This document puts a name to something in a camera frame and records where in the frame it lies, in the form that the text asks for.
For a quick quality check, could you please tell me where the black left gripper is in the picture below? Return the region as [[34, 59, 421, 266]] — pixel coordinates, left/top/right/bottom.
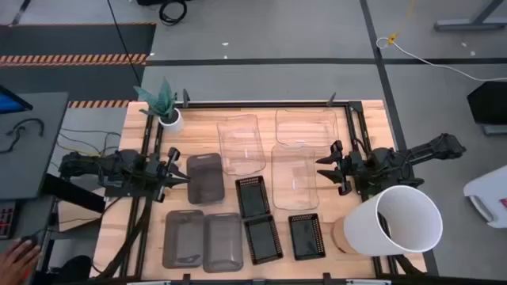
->
[[146, 146, 193, 203]]

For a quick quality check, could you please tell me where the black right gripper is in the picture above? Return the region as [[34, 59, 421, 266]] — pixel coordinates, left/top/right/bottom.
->
[[315, 140, 364, 196]]

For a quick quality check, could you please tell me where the smoked grey plastic basket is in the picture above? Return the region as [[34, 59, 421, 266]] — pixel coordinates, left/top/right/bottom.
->
[[162, 209, 205, 269], [185, 152, 226, 206], [202, 212, 244, 273]]

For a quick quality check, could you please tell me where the clear plastic basket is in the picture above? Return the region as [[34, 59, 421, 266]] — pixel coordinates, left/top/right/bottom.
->
[[271, 144, 320, 211], [275, 108, 340, 148], [216, 113, 267, 177]]

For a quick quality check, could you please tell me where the black mesh basket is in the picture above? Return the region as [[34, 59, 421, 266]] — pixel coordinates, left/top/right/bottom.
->
[[234, 175, 272, 219], [242, 214, 284, 265], [288, 213, 326, 261]]

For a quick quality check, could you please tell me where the white plant pot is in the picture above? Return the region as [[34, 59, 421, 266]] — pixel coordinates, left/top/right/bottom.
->
[[158, 107, 185, 135]]

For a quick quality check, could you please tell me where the round wooden lamp base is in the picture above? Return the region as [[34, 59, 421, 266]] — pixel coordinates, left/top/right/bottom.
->
[[330, 216, 360, 255]]

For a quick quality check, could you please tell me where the green artificial plant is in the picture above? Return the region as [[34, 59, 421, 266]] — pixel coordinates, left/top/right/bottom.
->
[[133, 78, 178, 120]]

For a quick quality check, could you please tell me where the white cylindrical bin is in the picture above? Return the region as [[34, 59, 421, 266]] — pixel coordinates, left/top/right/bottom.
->
[[342, 184, 444, 257]]

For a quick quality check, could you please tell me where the black desk beam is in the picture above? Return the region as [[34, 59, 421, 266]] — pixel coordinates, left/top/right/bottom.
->
[[41, 173, 107, 215]]

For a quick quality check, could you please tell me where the short orange black hazard tape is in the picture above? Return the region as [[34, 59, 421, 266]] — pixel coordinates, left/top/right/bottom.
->
[[67, 100, 132, 108]]

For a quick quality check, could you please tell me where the person's leg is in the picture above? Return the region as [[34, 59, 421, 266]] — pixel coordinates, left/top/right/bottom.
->
[[50, 255, 94, 285]]

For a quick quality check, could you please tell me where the grey desk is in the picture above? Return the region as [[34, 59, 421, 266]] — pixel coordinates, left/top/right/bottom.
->
[[0, 91, 71, 201]]

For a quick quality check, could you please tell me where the long orange black hazard tape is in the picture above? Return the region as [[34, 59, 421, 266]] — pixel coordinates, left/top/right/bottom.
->
[[0, 54, 148, 67]]

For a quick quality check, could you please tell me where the white plastic object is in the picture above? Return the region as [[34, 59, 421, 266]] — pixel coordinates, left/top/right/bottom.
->
[[463, 165, 507, 230]]

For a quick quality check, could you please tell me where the black floor mat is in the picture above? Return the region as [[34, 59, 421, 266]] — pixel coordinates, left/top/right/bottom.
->
[[0, 22, 157, 102]]

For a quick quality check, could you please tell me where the black box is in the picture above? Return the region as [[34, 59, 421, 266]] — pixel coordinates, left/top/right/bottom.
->
[[466, 81, 507, 136]]

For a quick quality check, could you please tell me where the black keyboard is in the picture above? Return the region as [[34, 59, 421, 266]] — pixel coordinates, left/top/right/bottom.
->
[[0, 199, 17, 241]]

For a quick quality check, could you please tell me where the computer monitor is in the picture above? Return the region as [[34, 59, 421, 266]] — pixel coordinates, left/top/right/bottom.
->
[[0, 85, 33, 115]]

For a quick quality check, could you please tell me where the person's hand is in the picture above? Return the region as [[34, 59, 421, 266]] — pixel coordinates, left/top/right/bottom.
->
[[0, 237, 43, 285]]

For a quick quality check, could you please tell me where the grey metal table foot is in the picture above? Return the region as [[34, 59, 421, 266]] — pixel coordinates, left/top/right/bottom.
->
[[433, 0, 507, 32]]

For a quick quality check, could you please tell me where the thin black wire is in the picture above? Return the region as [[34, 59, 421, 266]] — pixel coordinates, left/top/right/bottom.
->
[[59, 127, 122, 139]]

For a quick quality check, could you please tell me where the thin black floor cable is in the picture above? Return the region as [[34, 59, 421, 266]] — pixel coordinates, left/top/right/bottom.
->
[[106, 0, 143, 86]]

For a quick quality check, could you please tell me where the yellow floor cable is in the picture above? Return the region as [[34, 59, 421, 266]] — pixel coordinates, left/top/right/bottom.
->
[[387, 0, 417, 45]]

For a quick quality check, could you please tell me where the white floor cable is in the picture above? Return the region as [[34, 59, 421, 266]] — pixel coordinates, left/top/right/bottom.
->
[[375, 36, 507, 82]]

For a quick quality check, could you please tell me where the coiled black cable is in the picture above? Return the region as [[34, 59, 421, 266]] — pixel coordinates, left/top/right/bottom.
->
[[158, 0, 189, 27]]

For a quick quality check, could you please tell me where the black cable on desk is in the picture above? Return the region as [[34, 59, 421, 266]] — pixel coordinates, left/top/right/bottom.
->
[[0, 117, 45, 154]]

